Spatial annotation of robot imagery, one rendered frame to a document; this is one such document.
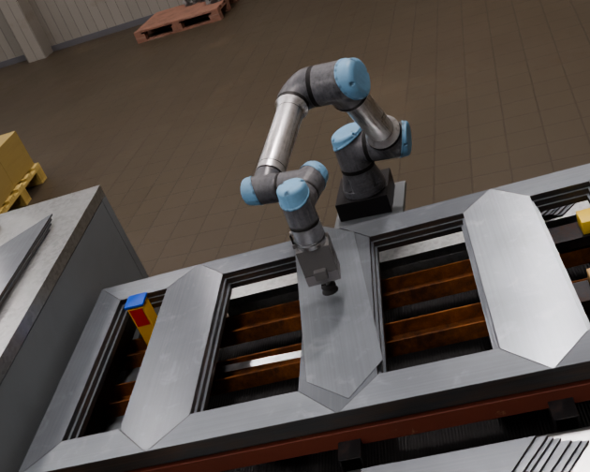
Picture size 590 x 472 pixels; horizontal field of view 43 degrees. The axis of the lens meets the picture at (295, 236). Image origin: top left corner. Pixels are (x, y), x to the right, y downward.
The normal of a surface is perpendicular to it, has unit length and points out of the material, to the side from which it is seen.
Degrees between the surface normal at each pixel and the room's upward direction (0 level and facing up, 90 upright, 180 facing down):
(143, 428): 0
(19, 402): 90
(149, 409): 0
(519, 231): 0
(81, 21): 90
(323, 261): 90
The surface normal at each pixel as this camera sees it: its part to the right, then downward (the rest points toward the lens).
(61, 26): -0.16, 0.56
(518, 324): -0.32, -0.81
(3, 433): 0.94, -0.25
